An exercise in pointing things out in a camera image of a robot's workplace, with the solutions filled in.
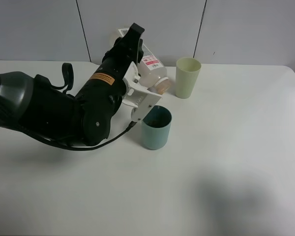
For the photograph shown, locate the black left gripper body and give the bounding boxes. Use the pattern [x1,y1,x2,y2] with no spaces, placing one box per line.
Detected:
[88,36,143,103]

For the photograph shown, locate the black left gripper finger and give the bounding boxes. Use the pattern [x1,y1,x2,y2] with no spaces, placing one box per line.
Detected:
[121,23,145,49]

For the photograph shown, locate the clear bottle with pink label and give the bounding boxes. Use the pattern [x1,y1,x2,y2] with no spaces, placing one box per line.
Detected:
[109,28,172,96]

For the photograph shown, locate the teal green cup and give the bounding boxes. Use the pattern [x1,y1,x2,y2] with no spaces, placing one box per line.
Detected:
[141,105,172,150]

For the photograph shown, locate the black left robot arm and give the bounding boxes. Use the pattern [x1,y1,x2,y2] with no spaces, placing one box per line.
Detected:
[0,24,144,151]

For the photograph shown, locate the pale green tall cup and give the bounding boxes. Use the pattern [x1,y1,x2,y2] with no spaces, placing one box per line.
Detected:
[175,57,202,99]

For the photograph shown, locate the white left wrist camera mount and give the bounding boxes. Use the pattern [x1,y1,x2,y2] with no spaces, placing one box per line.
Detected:
[122,61,162,122]

